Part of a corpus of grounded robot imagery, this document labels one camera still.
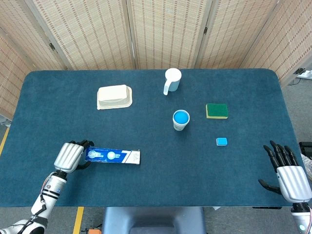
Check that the blue white toothpaste box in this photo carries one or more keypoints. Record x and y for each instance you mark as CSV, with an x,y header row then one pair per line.
x,y
114,156

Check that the green yellow scrub sponge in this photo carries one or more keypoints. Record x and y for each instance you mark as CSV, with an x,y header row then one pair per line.
x,y
217,110

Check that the grey blue robot torso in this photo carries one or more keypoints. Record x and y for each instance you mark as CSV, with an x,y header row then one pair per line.
x,y
153,219

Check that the metal screen hinge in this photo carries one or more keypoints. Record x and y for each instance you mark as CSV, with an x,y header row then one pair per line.
x,y
51,46
205,30

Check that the white power strip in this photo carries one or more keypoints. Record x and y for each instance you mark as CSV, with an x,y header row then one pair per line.
x,y
304,73

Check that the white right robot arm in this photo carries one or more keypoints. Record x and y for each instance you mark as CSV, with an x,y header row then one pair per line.
x,y
302,217

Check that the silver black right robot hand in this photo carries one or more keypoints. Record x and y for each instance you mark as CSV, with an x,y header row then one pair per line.
x,y
292,181

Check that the white floral paper cup stack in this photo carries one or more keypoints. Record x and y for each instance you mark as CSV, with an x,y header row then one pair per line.
x,y
180,126

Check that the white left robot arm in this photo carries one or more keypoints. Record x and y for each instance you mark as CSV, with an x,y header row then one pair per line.
x,y
46,195

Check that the small blue white block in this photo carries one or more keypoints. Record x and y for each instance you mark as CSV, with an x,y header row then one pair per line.
x,y
221,141

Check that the dark green plastic bin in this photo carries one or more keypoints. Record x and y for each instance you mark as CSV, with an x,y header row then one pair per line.
x,y
306,148

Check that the woven bamboo folding screen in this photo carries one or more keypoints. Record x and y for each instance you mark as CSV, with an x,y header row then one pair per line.
x,y
97,31

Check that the orange device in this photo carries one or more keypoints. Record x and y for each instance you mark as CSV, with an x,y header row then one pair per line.
x,y
93,231

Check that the blue carpet table cover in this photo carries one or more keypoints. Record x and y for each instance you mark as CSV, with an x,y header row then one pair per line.
x,y
146,182

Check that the cream plastic food container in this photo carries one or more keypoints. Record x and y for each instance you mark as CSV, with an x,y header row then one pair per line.
x,y
113,96

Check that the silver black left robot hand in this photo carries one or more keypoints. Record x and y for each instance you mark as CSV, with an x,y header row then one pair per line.
x,y
68,157

